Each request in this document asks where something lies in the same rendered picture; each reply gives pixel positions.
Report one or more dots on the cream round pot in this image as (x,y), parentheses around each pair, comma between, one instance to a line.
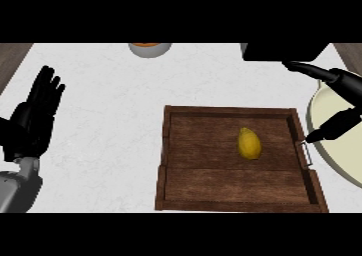
(347,156)

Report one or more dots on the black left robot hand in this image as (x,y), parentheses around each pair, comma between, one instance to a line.
(34,123)

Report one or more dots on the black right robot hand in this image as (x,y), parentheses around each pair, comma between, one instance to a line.
(345,85)

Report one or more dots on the white cup with orange content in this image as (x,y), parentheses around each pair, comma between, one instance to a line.
(149,50)

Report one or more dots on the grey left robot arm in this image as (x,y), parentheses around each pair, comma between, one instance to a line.
(13,190)

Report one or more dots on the black appliance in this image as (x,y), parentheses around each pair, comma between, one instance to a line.
(280,51)

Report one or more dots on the brown wooden tray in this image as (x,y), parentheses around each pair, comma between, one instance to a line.
(207,173)

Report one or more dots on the yellow lemon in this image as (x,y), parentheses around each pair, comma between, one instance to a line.
(249,145)

